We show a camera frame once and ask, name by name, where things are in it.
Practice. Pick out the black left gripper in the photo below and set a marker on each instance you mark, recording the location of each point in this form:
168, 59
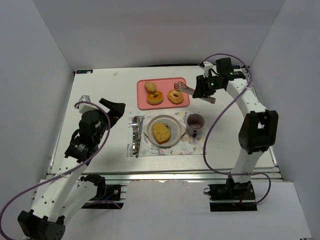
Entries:
111, 116

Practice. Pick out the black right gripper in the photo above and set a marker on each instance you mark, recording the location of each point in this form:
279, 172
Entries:
198, 88

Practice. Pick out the metal serving tongs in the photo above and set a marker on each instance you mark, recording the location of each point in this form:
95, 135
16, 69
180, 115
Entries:
182, 87

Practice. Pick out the sugared orange donut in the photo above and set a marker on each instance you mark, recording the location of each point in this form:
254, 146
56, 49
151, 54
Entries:
175, 97

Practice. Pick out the yellow bread slice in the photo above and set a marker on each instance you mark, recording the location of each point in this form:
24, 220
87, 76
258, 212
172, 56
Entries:
161, 133

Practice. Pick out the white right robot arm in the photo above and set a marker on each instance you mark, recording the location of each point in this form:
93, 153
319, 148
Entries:
259, 128

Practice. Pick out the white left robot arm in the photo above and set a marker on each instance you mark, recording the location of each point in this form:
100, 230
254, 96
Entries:
68, 191

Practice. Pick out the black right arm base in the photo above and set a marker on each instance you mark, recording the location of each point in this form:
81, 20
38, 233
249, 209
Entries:
231, 197

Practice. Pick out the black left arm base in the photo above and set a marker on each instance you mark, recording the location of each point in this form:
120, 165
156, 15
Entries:
108, 196

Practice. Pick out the metal knife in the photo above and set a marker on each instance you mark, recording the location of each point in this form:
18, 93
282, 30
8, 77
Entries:
135, 135

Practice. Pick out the metal fork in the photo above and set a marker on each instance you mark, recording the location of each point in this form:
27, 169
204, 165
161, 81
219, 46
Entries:
139, 134

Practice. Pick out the purple mug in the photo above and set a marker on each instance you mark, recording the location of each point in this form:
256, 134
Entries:
194, 123

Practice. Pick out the orange glazed donut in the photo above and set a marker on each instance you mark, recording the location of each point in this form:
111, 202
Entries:
155, 98

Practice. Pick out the round yellow bun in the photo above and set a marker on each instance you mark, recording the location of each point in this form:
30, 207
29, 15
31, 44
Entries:
150, 87

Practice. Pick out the pink rectangular tray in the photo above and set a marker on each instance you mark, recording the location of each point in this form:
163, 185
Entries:
163, 85

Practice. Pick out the white round plate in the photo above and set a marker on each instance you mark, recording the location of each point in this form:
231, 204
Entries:
177, 130

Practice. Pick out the floral cloth placemat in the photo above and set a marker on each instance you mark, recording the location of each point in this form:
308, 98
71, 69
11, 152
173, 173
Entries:
187, 145

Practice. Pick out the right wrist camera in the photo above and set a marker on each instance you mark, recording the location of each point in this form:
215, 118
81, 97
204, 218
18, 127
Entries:
208, 70

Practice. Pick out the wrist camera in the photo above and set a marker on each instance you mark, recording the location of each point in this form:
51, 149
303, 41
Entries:
84, 107
208, 70

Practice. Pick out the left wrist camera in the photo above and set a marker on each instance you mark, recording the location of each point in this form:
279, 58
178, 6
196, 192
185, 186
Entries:
84, 107

